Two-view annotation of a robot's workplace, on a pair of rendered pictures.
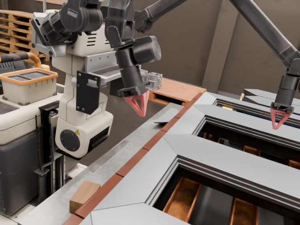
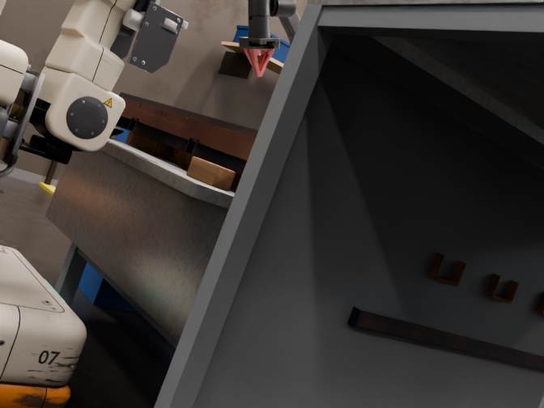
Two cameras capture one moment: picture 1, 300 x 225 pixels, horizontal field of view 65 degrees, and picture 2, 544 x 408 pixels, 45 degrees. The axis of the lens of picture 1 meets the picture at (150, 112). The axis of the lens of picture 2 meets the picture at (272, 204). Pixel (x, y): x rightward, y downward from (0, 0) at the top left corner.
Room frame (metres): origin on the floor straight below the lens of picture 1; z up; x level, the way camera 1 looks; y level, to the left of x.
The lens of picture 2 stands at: (-0.39, 1.40, 0.74)
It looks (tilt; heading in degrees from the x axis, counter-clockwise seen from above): 2 degrees down; 303
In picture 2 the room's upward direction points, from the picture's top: 21 degrees clockwise
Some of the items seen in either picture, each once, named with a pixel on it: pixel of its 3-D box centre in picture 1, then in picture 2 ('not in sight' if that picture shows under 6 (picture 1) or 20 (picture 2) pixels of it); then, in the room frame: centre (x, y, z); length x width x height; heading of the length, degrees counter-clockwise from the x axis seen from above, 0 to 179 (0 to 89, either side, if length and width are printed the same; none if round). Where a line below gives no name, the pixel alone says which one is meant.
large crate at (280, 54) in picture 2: not in sight; (265, 47); (3.38, -3.43, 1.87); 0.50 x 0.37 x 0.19; 71
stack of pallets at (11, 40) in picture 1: (27, 35); not in sight; (5.24, 2.89, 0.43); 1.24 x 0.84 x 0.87; 71
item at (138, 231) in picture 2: not in sight; (126, 218); (1.03, -0.08, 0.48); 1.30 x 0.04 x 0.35; 159
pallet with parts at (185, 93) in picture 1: (161, 82); not in sight; (4.00, -0.11, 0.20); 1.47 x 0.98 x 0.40; 72
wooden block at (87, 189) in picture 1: (85, 197); (210, 173); (0.59, 0.16, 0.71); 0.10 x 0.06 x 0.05; 171
